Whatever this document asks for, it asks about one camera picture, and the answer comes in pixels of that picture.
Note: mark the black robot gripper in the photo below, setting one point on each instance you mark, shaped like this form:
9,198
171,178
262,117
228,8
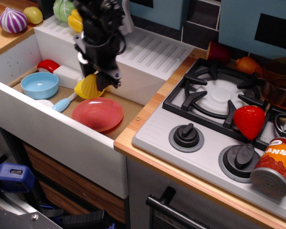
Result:
100,58

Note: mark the yellow toy corn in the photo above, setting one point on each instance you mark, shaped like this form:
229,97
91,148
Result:
89,79

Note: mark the pink plastic plate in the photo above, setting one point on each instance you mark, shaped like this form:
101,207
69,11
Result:
100,114

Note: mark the yellow toy lemon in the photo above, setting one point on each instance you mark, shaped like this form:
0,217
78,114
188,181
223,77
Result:
77,87

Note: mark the white toy block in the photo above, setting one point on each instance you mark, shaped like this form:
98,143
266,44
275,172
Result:
68,77

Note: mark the light blue toy spoon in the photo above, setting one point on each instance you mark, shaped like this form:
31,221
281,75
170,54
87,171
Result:
63,104

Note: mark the red and white toy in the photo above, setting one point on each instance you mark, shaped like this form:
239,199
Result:
47,66

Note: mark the white round toy lid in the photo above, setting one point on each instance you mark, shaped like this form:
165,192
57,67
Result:
46,103

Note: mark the yellow toy bell pepper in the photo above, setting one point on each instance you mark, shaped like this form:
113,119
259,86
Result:
75,21

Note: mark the grey toy faucet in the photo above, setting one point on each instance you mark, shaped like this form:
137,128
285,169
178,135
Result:
127,23

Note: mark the light blue plastic bowl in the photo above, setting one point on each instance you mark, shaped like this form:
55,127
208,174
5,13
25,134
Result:
40,85

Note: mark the white toy sink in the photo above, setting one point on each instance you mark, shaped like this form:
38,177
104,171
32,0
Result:
148,62

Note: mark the green toy cabbage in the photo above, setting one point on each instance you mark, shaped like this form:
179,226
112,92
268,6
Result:
62,9

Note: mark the yellow toy potato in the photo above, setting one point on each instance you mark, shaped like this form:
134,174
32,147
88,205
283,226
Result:
33,14

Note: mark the purple striped toy onion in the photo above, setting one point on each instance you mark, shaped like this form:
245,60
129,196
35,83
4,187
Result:
13,21

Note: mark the left black stove knob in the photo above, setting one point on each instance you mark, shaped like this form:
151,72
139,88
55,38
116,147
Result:
186,138

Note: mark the black stove knob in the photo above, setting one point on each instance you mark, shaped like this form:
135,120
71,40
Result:
186,138
237,162

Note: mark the wooden drawer front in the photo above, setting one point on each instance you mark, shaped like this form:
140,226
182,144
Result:
71,191

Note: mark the dark red toy apple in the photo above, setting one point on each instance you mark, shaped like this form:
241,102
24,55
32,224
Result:
218,52

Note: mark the grey toy stove top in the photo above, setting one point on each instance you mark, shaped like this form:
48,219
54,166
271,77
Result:
153,137

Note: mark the blue clamp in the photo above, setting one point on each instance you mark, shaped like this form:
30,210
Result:
16,178

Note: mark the black stove grate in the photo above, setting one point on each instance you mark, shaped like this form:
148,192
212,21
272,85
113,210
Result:
210,93

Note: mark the orange toy fruit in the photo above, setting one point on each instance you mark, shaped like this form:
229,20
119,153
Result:
247,65

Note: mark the red toy strawberry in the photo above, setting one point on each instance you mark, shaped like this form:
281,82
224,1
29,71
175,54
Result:
249,120

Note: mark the right black stove knob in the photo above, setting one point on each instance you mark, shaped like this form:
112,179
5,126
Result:
237,162

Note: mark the orange transparent toy pot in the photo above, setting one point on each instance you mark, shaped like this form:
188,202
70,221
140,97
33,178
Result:
273,81

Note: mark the orange toy beans can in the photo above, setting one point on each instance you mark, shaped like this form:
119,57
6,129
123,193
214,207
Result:
269,175

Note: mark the black ridged tool handle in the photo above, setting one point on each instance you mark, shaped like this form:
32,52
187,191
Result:
94,220

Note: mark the black oven door handle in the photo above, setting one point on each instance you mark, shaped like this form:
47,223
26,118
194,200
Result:
162,206

